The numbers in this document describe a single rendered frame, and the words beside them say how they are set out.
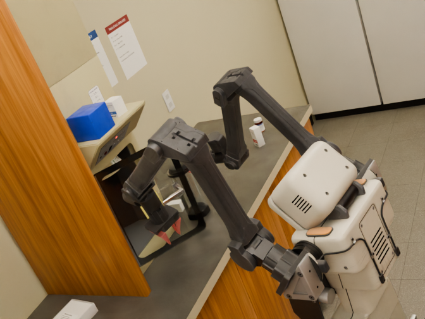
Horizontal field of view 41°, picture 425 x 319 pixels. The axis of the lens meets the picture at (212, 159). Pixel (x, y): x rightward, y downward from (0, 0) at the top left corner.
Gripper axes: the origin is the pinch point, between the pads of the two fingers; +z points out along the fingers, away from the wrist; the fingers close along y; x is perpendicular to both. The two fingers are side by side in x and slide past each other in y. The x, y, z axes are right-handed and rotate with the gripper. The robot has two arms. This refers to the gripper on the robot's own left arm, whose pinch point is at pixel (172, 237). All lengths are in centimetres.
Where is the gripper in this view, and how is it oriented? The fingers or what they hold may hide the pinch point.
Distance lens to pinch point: 186.3
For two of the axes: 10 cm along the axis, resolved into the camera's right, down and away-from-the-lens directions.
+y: -6.5, 6.5, -3.8
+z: 3.9, 7.2, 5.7
